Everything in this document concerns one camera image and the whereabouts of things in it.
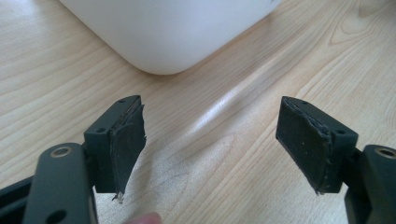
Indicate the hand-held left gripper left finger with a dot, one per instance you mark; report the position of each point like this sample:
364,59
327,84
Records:
124,146

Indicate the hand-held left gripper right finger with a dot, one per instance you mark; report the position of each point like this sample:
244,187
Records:
314,143

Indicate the white plastic container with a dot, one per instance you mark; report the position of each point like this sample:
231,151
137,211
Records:
168,31

